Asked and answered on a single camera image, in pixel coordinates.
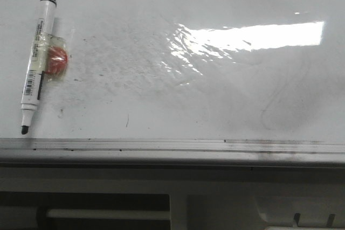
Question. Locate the aluminium whiteboard frame rail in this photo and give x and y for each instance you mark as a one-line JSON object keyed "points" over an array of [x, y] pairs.
{"points": [[96, 151]]}

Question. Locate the white horizontal rod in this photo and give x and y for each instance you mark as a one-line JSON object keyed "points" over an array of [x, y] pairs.
{"points": [[108, 214]]}

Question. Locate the red magnet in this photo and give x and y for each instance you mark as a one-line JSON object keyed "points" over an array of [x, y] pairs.
{"points": [[52, 56]]}

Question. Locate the white whiteboard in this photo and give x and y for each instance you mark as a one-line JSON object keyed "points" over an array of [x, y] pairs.
{"points": [[184, 69]]}

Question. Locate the white whiteboard marker pen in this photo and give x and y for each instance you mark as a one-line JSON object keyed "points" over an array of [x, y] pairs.
{"points": [[37, 63]]}

